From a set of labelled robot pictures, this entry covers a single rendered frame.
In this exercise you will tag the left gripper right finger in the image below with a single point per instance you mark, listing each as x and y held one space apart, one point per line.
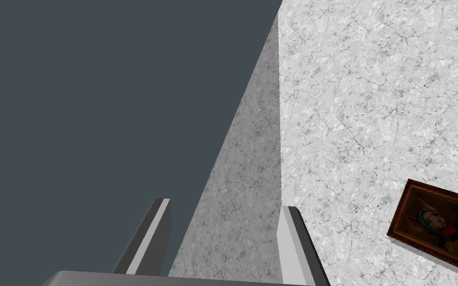
295 254

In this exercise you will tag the brown framed painting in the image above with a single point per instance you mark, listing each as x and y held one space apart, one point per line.
439 226

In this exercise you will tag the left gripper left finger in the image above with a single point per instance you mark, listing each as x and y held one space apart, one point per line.
149 242

